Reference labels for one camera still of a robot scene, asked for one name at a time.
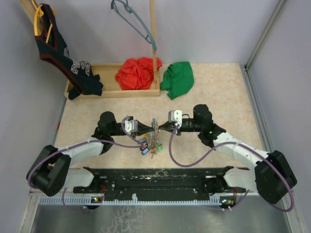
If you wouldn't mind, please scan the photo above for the bunch of coloured keys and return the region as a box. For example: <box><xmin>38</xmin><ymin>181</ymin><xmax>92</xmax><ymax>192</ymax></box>
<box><xmin>139</xmin><ymin>133</ymin><xmax>163</xmax><ymax>159</ymax></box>

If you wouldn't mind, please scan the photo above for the yellow clothes hanger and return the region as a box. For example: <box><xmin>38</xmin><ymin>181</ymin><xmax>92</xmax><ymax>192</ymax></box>
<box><xmin>31</xmin><ymin>0</ymin><xmax>56</xmax><ymax>44</ymax></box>

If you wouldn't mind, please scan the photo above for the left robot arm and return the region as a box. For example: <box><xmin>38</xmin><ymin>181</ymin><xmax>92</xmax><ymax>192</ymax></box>
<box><xmin>26</xmin><ymin>111</ymin><xmax>154</xmax><ymax>197</ymax></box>

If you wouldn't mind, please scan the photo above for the wooden tray rack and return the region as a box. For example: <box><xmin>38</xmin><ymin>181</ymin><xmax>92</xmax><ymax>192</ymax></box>
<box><xmin>19</xmin><ymin>0</ymin><xmax>161</xmax><ymax>99</ymax></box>

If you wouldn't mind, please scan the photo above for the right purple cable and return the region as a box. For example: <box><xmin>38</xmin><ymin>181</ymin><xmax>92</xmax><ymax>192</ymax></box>
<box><xmin>168</xmin><ymin>123</ymin><xmax>294</xmax><ymax>213</ymax></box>

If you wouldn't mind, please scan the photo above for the grey cable duct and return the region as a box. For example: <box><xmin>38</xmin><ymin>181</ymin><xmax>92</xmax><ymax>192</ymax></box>
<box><xmin>38</xmin><ymin>194</ymin><xmax>237</xmax><ymax>206</ymax></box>

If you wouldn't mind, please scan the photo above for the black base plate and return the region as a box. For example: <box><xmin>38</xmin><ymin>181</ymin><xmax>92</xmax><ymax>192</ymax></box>
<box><xmin>73</xmin><ymin>168</ymin><xmax>233</xmax><ymax>201</ymax></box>

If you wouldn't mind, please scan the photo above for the navy blue tank top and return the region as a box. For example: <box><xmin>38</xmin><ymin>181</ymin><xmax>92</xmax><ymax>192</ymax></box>
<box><xmin>35</xmin><ymin>3</ymin><xmax>104</xmax><ymax>100</ymax></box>

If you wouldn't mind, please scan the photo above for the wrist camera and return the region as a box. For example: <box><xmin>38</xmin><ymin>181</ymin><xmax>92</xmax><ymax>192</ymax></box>
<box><xmin>124</xmin><ymin>117</ymin><xmax>138</xmax><ymax>133</ymax></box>
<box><xmin>168</xmin><ymin>110</ymin><xmax>183</xmax><ymax>127</ymax></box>

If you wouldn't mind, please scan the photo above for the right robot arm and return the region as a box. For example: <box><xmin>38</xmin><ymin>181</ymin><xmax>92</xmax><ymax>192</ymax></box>
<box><xmin>159</xmin><ymin>104</ymin><xmax>297</xmax><ymax>211</ymax></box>

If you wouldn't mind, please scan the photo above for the grey-blue clothes hanger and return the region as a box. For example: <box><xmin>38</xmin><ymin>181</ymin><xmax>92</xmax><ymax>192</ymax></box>
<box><xmin>111</xmin><ymin>0</ymin><xmax>157</xmax><ymax>51</ymax></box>

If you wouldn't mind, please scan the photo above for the green crumpled cloth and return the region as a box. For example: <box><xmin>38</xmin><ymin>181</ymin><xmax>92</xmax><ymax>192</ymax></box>
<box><xmin>160</xmin><ymin>62</ymin><xmax>194</xmax><ymax>100</ymax></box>

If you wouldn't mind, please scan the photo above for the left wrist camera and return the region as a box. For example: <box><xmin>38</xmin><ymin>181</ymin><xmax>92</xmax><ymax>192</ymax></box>
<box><xmin>124</xmin><ymin>117</ymin><xmax>138</xmax><ymax>133</ymax></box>

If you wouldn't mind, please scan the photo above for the red crumpled cloth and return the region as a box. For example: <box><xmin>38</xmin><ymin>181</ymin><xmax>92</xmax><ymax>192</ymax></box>
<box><xmin>115</xmin><ymin>57</ymin><xmax>154</xmax><ymax>90</ymax></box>

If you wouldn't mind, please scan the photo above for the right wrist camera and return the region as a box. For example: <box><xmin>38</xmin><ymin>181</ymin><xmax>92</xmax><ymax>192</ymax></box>
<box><xmin>168</xmin><ymin>110</ymin><xmax>183</xmax><ymax>127</ymax></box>

